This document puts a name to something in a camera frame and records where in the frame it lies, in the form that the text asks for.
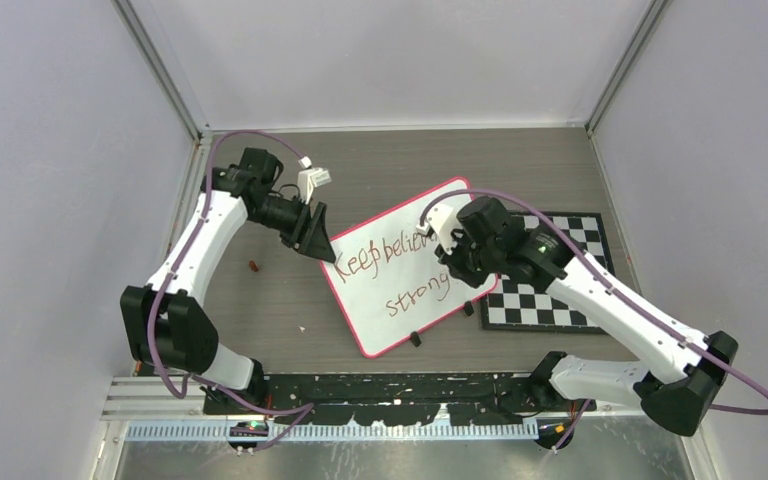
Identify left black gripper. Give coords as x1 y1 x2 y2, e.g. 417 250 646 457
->
250 194 336 262

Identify black white checkerboard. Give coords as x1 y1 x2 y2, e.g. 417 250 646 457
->
477 211 617 335

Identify pink framed whiteboard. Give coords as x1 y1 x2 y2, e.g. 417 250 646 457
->
320 177 499 358

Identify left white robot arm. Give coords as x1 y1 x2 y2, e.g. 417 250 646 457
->
120 148 336 414

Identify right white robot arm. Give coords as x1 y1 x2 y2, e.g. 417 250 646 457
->
417 196 738 437

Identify left black whiteboard foot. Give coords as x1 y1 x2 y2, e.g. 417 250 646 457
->
410 331 422 347

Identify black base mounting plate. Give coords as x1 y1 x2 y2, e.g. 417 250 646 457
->
238 372 583 427

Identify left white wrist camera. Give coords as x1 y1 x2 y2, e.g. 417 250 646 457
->
296 156 332 204

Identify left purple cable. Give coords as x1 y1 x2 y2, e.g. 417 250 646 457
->
146 130 322 455

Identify purple cable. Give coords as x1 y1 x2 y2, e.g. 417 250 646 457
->
418 188 768 454
146 130 322 455

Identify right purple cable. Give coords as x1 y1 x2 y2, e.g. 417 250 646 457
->
418 188 768 454

